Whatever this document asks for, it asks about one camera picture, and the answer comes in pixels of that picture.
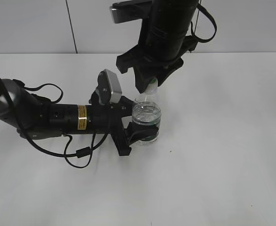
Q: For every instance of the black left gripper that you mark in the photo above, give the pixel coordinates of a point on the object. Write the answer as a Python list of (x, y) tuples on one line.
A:
[(108, 119)]

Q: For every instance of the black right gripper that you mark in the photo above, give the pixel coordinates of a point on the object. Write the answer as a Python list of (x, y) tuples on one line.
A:
[(145, 65)]

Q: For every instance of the white green bottle cap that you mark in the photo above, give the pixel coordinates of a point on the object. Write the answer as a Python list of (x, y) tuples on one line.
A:
[(152, 87)]

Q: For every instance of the clear green-label water bottle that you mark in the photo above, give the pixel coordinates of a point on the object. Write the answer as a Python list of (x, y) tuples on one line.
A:
[(146, 110)]

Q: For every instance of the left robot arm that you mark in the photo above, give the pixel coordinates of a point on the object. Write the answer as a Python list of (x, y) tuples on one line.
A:
[(38, 118)]

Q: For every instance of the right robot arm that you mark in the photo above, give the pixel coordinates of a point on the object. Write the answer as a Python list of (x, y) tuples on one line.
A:
[(162, 40)]

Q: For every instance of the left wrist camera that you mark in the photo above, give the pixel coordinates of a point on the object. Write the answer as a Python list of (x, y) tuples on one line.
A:
[(108, 88)]

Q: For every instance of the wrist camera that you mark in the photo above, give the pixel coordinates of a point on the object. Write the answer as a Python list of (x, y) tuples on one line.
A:
[(108, 88), (130, 10)]

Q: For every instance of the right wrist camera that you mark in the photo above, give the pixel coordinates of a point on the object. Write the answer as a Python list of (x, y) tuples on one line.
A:
[(130, 10)]

